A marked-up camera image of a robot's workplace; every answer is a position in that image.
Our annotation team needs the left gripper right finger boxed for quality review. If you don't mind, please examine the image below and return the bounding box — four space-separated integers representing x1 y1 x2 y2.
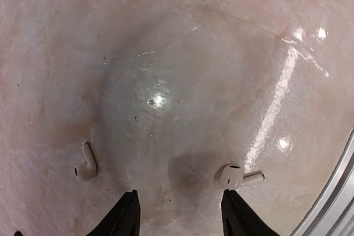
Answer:
221 189 279 236

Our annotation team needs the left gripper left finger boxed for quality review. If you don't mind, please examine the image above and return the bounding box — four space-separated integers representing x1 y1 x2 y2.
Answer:
87 190 141 236

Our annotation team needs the white wireless earbud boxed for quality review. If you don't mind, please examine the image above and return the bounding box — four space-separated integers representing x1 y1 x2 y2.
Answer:
74 141 98 182
214 164 265 190

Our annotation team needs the aluminium front rail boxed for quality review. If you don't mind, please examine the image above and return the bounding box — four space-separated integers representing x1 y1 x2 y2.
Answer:
292 133 353 235

